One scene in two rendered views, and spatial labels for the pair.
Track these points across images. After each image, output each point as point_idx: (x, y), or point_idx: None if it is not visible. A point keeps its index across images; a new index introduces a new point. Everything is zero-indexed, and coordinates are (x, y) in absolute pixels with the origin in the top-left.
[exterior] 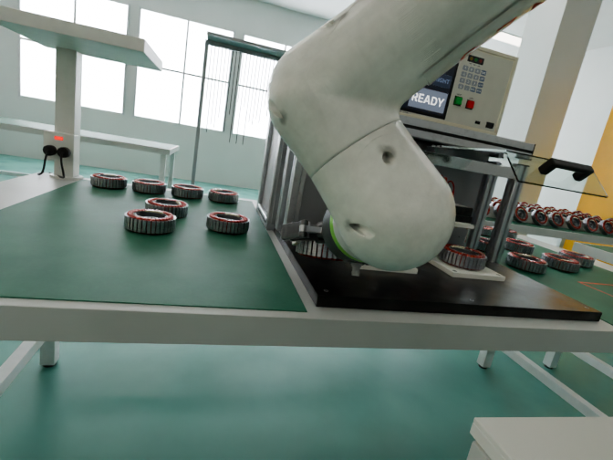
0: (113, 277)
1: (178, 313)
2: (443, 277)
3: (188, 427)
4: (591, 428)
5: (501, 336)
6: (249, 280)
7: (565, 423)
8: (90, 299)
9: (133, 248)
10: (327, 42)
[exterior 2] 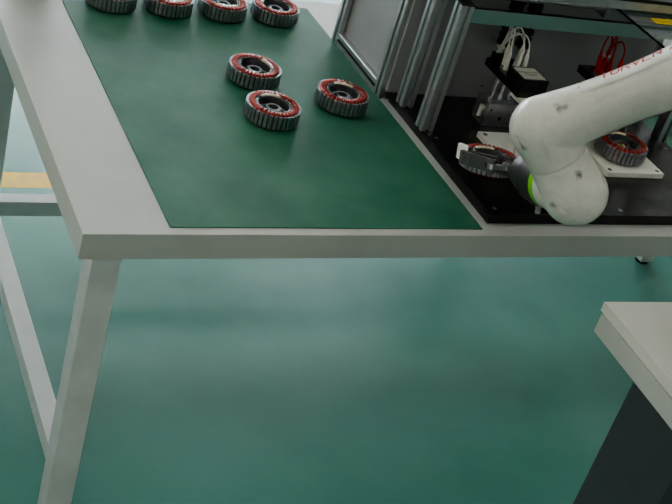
0: (322, 202)
1: (395, 235)
2: None
3: (228, 347)
4: (670, 307)
5: (641, 244)
6: (420, 196)
7: (655, 304)
8: (333, 226)
9: (294, 158)
10: (556, 121)
